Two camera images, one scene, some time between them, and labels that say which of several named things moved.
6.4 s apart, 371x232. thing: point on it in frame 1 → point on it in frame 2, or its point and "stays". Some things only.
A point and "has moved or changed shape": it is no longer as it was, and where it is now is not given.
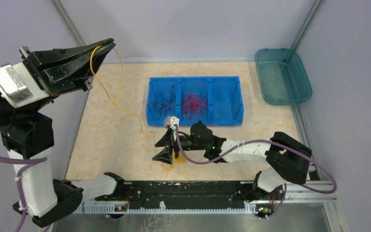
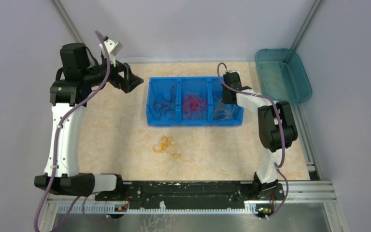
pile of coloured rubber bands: x=154 y=165 has moved or changed shape
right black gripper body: x=187 y=144 → x=225 y=90
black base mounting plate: x=180 y=195 stays
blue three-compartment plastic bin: x=215 y=101 stays
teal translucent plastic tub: x=283 y=78 stays
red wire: x=193 y=105 stays
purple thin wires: x=165 y=103 stays
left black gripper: x=72 y=74 → x=130 y=80
